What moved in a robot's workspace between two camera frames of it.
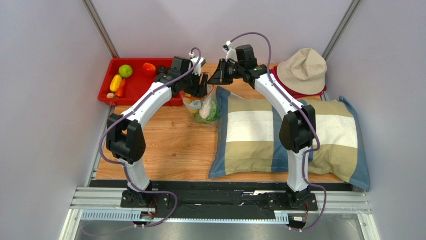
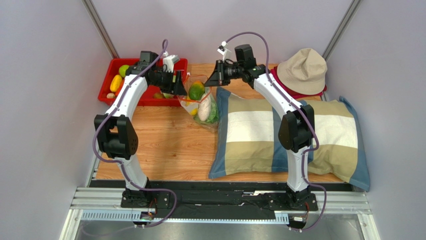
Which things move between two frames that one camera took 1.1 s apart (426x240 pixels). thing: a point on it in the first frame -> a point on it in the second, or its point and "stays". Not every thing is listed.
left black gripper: [199, 91] -> [179, 88]
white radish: [205, 109] stays
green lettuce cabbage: [215, 115] stays
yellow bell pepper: [188, 101] stays
